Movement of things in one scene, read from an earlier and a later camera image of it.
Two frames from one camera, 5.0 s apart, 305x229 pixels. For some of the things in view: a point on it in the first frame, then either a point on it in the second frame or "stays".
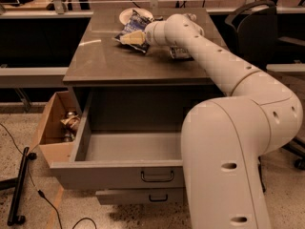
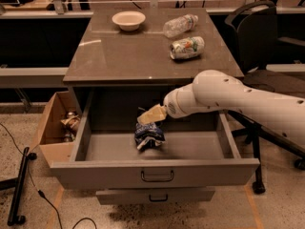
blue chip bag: [135, 23] to [148, 135]
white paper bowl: [126, 14] to [129, 20]
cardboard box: [57, 132] stays
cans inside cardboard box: [70, 124] stays
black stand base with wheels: [16, 184] stays
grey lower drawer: [141, 197] stays
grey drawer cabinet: [122, 81] stays
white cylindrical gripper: [150, 34] to [172, 106]
